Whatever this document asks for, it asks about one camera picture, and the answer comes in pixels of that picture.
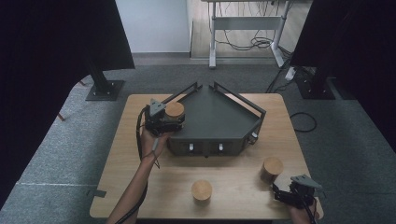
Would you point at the person's left hand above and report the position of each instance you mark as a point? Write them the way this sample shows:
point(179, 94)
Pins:
point(152, 144)

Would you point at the black metal stand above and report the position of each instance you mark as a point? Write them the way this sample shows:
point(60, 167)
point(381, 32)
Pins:
point(316, 87)
point(104, 88)

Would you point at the glass jar with dark dates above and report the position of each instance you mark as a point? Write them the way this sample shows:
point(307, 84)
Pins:
point(272, 166)

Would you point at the white power strip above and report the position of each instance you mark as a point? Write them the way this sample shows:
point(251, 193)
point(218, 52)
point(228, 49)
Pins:
point(290, 73)

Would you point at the glass jar with pale nuts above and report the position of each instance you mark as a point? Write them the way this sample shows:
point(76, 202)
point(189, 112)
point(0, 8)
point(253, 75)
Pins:
point(174, 109)

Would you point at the grey metal corner rack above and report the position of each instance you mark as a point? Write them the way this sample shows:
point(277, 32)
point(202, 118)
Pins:
point(214, 121)

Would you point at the glass jar with brown nuts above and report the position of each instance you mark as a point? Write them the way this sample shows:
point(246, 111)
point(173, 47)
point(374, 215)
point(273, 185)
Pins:
point(201, 189)

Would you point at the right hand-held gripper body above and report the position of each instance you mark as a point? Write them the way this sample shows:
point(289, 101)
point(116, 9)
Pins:
point(303, 189)

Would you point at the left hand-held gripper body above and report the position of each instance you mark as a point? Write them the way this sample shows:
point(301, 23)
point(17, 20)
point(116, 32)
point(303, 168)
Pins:
point(155, 116)

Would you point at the white desk frame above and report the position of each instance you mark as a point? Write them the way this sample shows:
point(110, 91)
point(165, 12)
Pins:
point(246, 23)

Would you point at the grey floor tape strip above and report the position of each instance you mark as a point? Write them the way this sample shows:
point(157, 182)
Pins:
point(97, 193)

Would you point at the black curtain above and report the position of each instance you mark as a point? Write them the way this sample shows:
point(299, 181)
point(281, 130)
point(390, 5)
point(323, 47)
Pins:
point(358, 46)
point(46, 62)

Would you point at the person's right hand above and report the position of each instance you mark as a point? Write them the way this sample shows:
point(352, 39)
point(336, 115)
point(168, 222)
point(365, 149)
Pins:
point(300, 214)

